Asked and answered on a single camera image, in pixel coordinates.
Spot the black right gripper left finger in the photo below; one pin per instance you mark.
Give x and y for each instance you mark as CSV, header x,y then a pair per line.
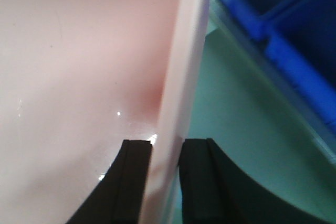
x,y
118,197

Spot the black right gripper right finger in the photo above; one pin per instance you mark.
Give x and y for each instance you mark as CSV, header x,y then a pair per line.
x,y
222,185

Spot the pink plastic bin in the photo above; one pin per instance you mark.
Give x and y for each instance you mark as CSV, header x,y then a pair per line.
x,y
80,76

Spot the blue divided crate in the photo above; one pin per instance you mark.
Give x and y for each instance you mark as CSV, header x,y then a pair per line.
x,y
300,42

